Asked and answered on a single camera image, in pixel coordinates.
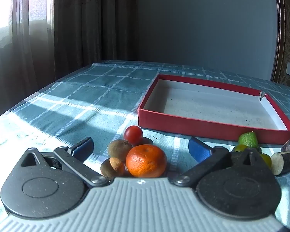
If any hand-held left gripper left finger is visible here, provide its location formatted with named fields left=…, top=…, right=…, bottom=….
left=19, top=137, right=109, bottom=188

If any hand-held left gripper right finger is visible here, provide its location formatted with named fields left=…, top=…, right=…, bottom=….
left=173, top=137, right=271, bottom=188

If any red shallow cardboard box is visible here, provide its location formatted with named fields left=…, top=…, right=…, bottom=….
left=137, top=74, right=290, bottom=145

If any brown round longan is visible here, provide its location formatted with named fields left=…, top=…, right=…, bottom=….
left=108, top=139, right=133, bottom=162

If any light brown longan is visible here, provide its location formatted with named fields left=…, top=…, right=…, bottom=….
left=109, top=157, right=125, bottom=176

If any red cherry tomato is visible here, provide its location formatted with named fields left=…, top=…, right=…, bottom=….
left=124, top=125, right=143, bottom=145

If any orange mandarin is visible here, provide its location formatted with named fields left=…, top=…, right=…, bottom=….
left=126, top=144, right=167, bottom=178

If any large green tomato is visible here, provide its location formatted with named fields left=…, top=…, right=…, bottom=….
left=260, top=153, right=272, bottom=170

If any eggplant slice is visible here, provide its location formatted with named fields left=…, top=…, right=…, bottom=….
left=271, top=151, right=290, bottom=176

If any teal checked tablecloth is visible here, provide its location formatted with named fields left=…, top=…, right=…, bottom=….
left=0, top=60, right=290, bottom=232

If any sheer white curtain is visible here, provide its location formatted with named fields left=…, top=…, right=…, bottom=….
left=0, top=0, right=55, bottom=120

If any brown patterned curtain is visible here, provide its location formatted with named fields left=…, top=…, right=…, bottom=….
left=54, top=0, right=139, bottom=80

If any dark wooden frame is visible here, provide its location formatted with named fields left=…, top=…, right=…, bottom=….
left=271, top=0, right=290, bottom=84

